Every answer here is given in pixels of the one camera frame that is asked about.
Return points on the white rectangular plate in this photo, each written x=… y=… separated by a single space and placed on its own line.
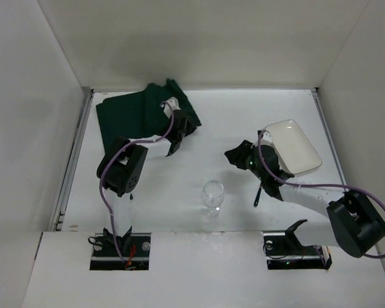
x=293 y=147

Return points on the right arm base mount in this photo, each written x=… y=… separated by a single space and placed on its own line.
x=284 y=252

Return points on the right aluminium table rail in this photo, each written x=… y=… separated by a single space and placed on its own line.
x=317 y=101

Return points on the clear wine glass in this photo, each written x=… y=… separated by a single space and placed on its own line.
x=212 y=197

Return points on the left aluminium table rail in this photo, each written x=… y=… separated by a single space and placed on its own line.
x=67 y=180

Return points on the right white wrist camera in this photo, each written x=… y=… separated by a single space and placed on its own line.
x=266 y=138

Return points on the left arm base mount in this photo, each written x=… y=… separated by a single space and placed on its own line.
x=135 y=256

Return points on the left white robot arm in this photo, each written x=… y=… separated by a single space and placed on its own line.
x=120 y=170

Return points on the gold knife black handle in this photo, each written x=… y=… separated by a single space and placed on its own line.
x=258 y=196

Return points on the aluminium table rail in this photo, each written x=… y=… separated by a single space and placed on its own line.
x=317 y=101
x=67 y=180

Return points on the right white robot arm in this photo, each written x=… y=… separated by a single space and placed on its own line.
x=356 y=225

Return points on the dark green cloth placemat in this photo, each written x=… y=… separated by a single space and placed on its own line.
x=139 y=115

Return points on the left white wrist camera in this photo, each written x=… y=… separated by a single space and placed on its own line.
x=170 y=105

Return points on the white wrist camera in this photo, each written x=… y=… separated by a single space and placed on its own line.
x=170 y=105
x=266 y=138

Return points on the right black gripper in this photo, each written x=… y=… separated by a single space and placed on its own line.
x=244 y=154

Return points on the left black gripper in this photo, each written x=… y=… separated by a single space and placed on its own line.
x=182 y=129

